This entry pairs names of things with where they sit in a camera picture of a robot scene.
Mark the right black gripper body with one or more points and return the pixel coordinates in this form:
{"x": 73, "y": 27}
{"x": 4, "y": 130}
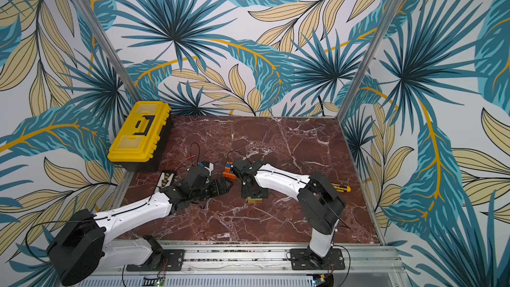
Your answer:
{"x": 243, "y": 171}

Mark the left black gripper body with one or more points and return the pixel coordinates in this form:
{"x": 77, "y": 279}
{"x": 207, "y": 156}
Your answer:
{"x": 212, "y": 189}

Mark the amber transparent lego brick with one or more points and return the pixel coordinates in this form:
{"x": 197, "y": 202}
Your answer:
{"x": 254, "y": 200}

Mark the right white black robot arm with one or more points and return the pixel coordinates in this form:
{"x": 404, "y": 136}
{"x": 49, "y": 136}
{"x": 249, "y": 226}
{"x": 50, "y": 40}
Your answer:
{"x": 319, "y": 200}

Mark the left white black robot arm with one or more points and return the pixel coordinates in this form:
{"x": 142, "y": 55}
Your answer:
{"x": 86, "y": 241}

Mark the yellow black toolbox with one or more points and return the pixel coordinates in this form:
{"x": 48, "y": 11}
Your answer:
{"x": 142, "y": 139}

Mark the yellow utility knife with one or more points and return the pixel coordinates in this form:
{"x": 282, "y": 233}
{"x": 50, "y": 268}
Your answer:
{"x": 341, "y": 188}

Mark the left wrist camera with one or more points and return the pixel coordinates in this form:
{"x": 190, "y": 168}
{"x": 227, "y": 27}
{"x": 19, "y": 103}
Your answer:
{"x": 206, "y": 166}

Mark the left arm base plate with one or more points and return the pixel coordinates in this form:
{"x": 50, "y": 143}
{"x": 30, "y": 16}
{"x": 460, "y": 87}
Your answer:
{"x": 169, "y": 260}

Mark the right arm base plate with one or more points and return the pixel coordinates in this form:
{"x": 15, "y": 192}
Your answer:
{"x": 303, "y": 259}

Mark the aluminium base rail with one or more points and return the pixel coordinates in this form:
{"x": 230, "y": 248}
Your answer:
{"x": 261, "y": 264}

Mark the left aluminium corner post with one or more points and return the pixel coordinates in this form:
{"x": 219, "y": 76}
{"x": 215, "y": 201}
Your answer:
{"x": 97, "y": 30}

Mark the aluminium corner post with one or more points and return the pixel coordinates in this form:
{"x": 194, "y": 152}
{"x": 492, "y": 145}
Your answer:
{"x": 380, "y": 32}
{"x": 97, "y": 30}

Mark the right aluminium corner post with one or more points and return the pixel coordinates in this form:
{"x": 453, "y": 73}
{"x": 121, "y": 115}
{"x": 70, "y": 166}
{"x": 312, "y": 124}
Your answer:
{"x": 380, "y": 32}

